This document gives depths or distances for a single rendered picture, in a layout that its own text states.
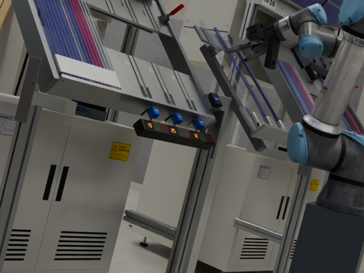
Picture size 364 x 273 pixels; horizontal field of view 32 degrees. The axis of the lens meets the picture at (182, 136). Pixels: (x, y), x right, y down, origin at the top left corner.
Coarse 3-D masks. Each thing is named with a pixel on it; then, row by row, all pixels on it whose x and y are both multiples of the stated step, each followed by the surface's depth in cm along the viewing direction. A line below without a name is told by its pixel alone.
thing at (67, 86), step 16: (64, 80) 167; (80, 80) 170; (64, 96) 173; (80, 96) 176; (96, 96) 179; (112, 96) 181; (128, 96) 185; (144, 96) 190; (128, 112) 192; (144, 112) 196; (160, 112) 199; (176, 112) 202; (192, 112) 206
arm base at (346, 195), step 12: (336, 180) 188; (348, 180) 186; (324, 192) 190; (336, 192) 187; (348, 192) 186; (360, 192) 187; (324, 204) 188; (336, 204) 185; (348, 204) 185; (360, 204) 187; (360, 216) 186
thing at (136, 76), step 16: (112, 64) 192; (128, 64) 199; (144, 64) 206; (128, 80) 193; (144, 80) 200; (160, 80) 208; (176, 80) 216; (160, 96) 201; (176, 96) 209; (192, 96) 218
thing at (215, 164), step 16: (224, 96) 240; (224, 112) 239; (224, 128) 240; (224, 144) 242; (208, 176) 240; (208, 192) 241; (208, 208) 243; (192, 240) 241; (192, 256) 242; (192, 272) 244
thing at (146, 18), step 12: (96, 0) 208; (108, 0) 214; (120, 0) 221; (132, 0) 227; (144, 0) 235; (108, 12) 210; (120, 12) 215; (132, 12) 222; (144, 12) 228; (156, 12) 236; (132, 24) 226; (144, 24) 223; (156, 24) 230; (168, 36) 233
